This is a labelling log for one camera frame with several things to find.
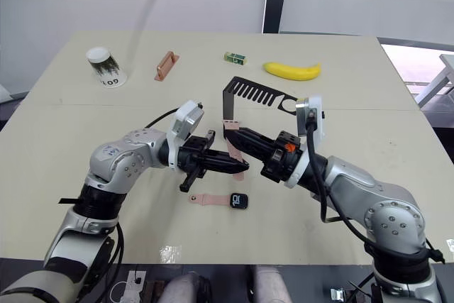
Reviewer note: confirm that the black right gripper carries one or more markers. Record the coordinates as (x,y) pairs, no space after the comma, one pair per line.
(280,164)

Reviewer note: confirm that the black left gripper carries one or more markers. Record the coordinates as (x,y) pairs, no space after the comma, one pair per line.
(189,157)

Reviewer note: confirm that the black square watch body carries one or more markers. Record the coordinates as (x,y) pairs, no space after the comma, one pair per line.
(239,201)

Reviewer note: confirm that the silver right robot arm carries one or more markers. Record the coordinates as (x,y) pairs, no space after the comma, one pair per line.
(354,182)

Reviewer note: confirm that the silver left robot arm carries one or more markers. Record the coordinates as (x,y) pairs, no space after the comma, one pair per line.
(124,161)

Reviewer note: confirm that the black metal watch stand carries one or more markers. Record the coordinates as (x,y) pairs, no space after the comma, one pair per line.
(228,104)

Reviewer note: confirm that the yellow banana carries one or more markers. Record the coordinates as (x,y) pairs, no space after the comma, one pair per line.
(291,70)

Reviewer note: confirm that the small green box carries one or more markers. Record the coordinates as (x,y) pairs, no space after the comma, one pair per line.
(235,58)

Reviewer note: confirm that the pale rounded shape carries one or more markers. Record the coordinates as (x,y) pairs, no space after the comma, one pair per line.
(182,289)
(269,285)

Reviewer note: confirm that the white paper cup forest print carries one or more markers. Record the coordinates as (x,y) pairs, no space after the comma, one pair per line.
(104,69)

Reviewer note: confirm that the silver metal clamp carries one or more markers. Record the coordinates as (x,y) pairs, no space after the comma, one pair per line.
(342,295)

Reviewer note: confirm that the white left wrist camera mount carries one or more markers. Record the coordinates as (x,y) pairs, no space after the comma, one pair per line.
(188,115)

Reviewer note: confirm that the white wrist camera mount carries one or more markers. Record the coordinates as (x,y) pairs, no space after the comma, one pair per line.
(315,111)
(188,115)

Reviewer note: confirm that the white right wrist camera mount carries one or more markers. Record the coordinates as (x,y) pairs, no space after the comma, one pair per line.
(315,111)

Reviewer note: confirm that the white metal frame furniture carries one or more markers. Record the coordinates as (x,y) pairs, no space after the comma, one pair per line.
(438,79)

